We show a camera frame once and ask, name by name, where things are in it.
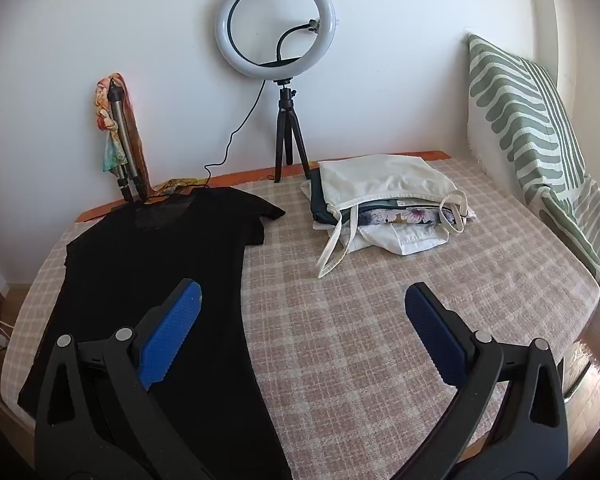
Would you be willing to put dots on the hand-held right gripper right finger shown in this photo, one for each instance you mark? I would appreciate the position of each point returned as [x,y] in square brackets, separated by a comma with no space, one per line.
[432,330]

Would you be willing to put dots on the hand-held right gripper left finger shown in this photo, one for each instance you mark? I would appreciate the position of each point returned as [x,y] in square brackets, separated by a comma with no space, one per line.
[172,330]

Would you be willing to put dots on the black t-shirt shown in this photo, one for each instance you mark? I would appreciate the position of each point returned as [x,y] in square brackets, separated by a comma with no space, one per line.
[155,250]

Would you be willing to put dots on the pink checked bed blanket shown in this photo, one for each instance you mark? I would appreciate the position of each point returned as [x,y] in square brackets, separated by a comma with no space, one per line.
[355,320]

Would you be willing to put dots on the floral folded cloth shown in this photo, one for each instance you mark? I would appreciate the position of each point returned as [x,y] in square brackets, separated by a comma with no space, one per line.
[415,216]

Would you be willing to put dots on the folded white cloth pile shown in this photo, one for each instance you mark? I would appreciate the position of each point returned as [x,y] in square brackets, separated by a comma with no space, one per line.
[380,180]

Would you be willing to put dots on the dark green folded cloth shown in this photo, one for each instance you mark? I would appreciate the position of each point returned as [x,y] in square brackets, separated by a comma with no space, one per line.
[325,200]

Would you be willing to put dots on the grey folded tripod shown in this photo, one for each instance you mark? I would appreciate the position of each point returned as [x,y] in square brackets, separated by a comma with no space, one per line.
[122,130]

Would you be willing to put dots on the colourful silk scarf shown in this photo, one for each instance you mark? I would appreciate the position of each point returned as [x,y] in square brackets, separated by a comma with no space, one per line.
[102,110]

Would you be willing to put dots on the black mini tripod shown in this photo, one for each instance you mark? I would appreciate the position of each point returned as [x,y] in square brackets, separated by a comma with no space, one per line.
[284,125]

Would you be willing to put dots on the green striped cushion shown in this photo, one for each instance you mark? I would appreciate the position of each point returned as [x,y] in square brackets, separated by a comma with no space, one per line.
[530,110]

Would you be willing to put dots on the black gooseneck phone holder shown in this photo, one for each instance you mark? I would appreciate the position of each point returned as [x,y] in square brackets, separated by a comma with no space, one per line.
[286,35]

